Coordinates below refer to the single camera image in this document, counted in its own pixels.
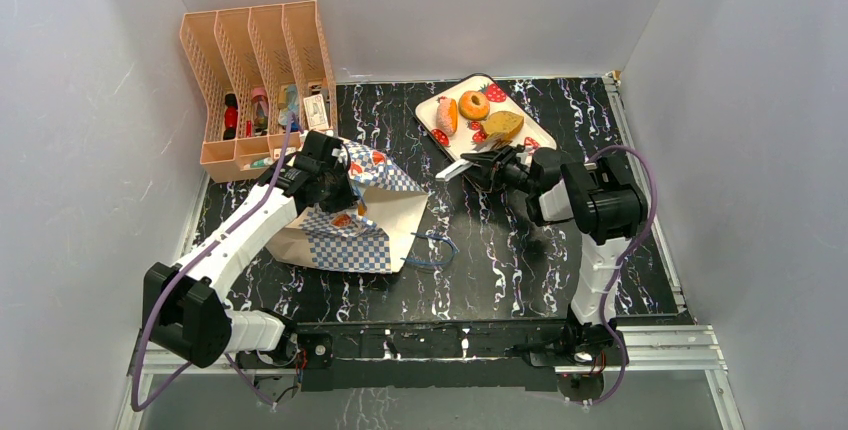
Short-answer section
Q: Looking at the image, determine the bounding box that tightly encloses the strawberry pattern white tray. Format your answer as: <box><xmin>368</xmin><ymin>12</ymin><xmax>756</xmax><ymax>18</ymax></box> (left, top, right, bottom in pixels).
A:
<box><xmin>414</xmin><ymin>73</ymin><xmax>558</xmax><ymax>164</ymax></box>

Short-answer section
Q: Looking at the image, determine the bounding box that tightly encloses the small tube in organizer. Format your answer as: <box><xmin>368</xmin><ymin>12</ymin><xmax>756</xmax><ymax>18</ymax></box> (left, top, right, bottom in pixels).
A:
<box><xmin>243</xmin><ymin>157</ymin><xmax>275</xmax><ymax>170</ymax></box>

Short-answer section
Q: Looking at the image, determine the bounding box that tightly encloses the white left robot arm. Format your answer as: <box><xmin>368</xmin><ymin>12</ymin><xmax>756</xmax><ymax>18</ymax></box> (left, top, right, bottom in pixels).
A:
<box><xmin>142</xmin><ymin>132</ymin><xmax>357</xmax><ymax>368</ymax></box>

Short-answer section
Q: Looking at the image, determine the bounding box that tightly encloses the white printed card box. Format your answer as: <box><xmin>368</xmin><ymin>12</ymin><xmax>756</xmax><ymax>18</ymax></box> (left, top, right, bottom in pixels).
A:
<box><xmin>302</xmin><ymin>94</ymin><xmax>331</xmax><ymax>131</ymax></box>

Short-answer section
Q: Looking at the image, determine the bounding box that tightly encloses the blue item in organizer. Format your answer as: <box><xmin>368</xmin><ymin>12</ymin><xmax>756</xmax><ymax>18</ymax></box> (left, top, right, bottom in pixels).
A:
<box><xmin>277</xmin><ymin>84</ymin><xmax>300</xmax><ymax>132</ymax></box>

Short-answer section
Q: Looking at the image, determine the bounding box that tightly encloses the pink plastic file organizer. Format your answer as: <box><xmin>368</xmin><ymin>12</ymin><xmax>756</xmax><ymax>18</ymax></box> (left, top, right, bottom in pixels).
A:
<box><xmin>179</xmin><ymin>0</ymin><xmax>338</xmax><ymax>183</ymax></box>

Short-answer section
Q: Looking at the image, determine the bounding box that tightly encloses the pink capped bottle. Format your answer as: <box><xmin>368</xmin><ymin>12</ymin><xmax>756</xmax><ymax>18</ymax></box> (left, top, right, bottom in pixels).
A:
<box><xmin>251</xmin><ymin>87</ymin><xmax>269</xmax><ymax>136</ymax></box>

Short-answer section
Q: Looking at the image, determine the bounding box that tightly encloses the sugared orange fake bread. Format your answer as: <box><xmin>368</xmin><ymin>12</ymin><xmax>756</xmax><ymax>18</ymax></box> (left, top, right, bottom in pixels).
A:
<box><xmin>436</xmin><ymin>96</ymin><xmax>459</xmax><ymax>137</ymax></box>

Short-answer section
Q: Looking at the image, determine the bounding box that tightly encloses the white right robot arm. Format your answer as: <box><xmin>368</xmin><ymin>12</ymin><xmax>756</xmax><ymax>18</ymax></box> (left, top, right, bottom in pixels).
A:
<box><xmin>460</xmin><ymin>145</ymin><xmax>651</xmax><ymax>364</ymax></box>

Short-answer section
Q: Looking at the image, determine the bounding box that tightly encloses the fake ring donut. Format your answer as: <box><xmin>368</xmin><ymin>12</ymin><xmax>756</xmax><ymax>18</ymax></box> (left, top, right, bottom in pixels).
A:
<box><xmin>458</xmin><ymin>91</ymin><xmax>490</xmax><ymax>121</ymax></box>

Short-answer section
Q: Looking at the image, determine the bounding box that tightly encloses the blue checkered paper bag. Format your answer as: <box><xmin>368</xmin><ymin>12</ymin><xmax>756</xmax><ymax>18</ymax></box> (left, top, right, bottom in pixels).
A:
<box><xmin>266</xmin><ymin>140</ymin><xmax>458</xmax><ymax>274</ymax></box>

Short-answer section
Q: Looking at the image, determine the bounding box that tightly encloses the fake bread slice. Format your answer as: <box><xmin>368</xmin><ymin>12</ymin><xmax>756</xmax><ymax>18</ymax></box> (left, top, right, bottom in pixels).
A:
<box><xmin>481</xmin><ymin>111</ymin><xmax>525</xmax><ymax>141</ymax></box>

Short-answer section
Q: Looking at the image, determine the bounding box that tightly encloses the red black toy figure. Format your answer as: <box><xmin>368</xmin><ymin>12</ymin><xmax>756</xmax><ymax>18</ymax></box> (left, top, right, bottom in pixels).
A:
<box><xmin>222</xmin><ymin>93</ymin><xmax>239</xmax><ymax>140</ymax></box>

